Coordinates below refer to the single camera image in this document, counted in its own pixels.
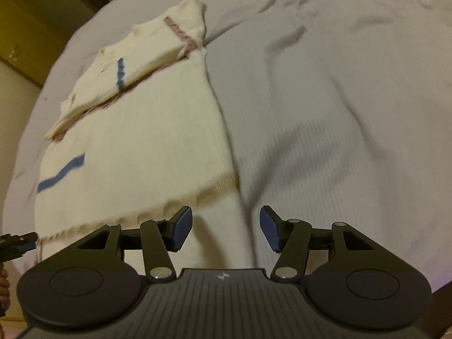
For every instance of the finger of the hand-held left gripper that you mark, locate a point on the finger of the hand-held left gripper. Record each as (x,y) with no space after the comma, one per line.
(19,242)

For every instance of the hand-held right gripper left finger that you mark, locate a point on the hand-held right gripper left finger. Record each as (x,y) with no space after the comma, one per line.
(183,227)

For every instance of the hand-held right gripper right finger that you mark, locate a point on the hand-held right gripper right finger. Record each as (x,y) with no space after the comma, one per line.
(270,229)

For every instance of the cream striped knit sweater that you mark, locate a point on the cream striped knit sweater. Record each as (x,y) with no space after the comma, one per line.
(141,141)

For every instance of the person's left hand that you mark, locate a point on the person's left hand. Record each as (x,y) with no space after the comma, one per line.
(3,286)

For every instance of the bed with lavender duvet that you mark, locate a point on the bed with lavender duvet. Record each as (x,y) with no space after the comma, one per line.
(335,113)

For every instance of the cream door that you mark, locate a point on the cream door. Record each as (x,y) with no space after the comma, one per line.
(24,24)

